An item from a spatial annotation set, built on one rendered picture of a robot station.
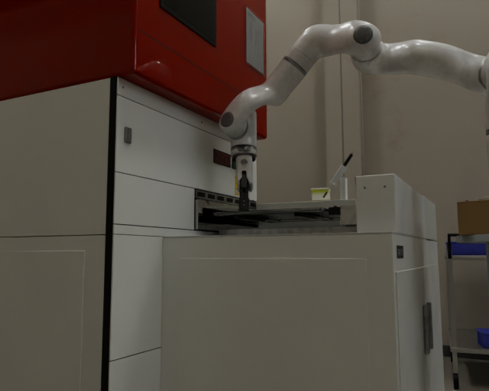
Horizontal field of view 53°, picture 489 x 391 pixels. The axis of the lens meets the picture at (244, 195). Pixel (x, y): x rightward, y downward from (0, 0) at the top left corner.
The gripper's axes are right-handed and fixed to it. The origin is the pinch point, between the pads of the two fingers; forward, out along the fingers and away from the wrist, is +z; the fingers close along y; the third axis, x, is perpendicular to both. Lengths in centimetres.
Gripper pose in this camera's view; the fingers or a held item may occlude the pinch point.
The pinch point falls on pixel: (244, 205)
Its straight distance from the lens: 152.8
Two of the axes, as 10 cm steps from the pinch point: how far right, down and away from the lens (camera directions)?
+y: -0.1, 2.5, 9.7
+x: -10.0, 0.0, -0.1
